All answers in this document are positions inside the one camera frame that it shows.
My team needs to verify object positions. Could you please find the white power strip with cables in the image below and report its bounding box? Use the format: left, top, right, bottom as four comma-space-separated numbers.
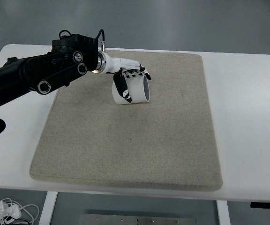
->
0, 198, 40, 225

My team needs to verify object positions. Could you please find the beige felt mat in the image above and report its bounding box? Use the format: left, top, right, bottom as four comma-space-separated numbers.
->
30, 51, 223, 191

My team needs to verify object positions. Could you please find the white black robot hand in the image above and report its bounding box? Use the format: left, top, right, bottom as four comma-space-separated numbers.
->
97, 52, 151, 103

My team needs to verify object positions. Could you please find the metal floor plate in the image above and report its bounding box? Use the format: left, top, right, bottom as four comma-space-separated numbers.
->
78, 214, 196, 225

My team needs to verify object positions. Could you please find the white ribbed cup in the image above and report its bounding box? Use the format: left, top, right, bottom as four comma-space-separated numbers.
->
112, 75, 150, 105

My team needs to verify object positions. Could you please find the white table leg right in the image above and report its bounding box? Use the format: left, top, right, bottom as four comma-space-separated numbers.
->
216, 200, 231, 225

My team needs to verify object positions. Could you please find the black desk control panel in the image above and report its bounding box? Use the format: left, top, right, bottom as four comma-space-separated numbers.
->
250, 202, 270, 209

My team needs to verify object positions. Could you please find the white table leg left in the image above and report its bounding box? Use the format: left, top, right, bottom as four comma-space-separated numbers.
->
38, 191, 58, 225

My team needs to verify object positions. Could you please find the white table leg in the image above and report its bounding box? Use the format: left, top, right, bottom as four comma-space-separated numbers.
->
38, 191, 58, 225
216, 200, 231, 225

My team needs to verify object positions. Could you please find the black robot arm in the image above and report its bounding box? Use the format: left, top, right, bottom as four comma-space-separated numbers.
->
0, 30, 151, 106

